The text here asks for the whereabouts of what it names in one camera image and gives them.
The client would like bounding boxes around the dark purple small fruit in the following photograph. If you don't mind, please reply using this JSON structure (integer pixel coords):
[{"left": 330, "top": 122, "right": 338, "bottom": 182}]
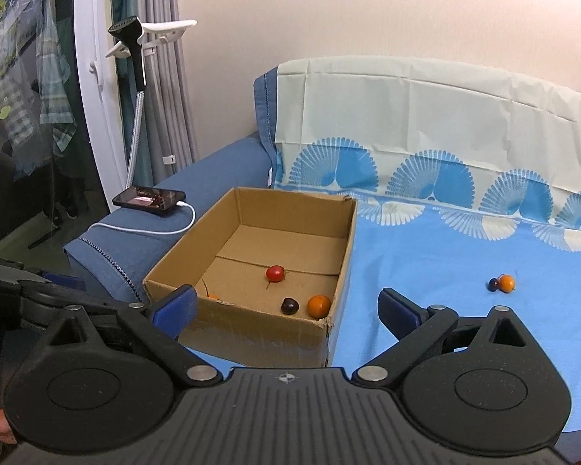
[{"left": 487, "top": 278, "right": 500, "bottom": 292}]

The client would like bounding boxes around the small orange tomato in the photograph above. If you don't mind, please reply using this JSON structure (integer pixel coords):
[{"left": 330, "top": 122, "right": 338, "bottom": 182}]
[{"left": 497, "top": 274, "right": 516, "bottom": 294}]

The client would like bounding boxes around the small red tomato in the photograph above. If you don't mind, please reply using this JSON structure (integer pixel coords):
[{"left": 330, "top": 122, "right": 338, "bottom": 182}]
[{"left": 265, "top": 265, "right": 286, "bottom": 284}]

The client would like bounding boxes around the person's left hand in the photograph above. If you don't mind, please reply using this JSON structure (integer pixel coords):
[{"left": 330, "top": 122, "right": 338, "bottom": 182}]
[{"left": 0, "top": 409, "right": 17, "bottom": 445}]

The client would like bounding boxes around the orange fruit with stem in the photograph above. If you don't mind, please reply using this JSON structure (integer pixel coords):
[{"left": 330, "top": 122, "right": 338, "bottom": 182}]
[{"left": 202, "top": 279, "right": 220, "bottom": 300}]

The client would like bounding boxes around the blue sofa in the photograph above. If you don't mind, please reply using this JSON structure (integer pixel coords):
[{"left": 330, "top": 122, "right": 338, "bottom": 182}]
[{"left": 65, "top": 68, "right": 278, "bottom": 302}]

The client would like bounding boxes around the small orange fruit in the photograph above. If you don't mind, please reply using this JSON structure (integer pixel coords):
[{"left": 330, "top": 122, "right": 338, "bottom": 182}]
[{"left": 306, "top": 295, "right": 332, "bottom": 320}]

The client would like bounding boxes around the cardboard box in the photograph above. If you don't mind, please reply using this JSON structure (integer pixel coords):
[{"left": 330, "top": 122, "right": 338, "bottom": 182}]
[{"left": 143, "top": 188, "right": 357, "bottom": 367}]

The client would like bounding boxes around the black smartphone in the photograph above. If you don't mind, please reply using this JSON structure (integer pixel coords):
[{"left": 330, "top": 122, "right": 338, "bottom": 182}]
[{"left": 112, "top": 186, "right": 187, "bottom": 216}]

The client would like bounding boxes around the dark cherry in box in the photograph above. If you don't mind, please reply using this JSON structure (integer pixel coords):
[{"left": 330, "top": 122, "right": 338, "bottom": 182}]
[{"left": 280, "top": 297, "right": 300, "bottom": 316}]

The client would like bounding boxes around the blue patterned cloth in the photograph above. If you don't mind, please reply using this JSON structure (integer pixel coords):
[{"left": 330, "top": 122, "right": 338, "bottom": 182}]
[{"left": 273, "top": 57, "right": 581, "bottom": 431}]

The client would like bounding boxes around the grey curtain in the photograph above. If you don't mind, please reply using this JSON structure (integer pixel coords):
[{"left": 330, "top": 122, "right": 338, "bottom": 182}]
[{"left": 111, "top": 0, "right": 197, "bottom": 186}]

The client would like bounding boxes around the white hanger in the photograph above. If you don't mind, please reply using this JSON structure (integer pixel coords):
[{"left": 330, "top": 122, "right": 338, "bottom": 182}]
[{"left": 106, "top": 19, "right": 198, "bottom": 59}]

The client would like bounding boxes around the white charging cable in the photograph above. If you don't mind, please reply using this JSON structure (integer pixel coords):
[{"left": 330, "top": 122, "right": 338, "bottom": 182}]
[{"left": 86, "top": 200, "right": 197, "bottom": 236}]

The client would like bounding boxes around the white door frame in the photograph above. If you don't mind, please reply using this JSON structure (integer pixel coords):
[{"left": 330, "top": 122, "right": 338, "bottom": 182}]
[{"left": 73, "top": 0, "right": 127, "bottom": 211}]

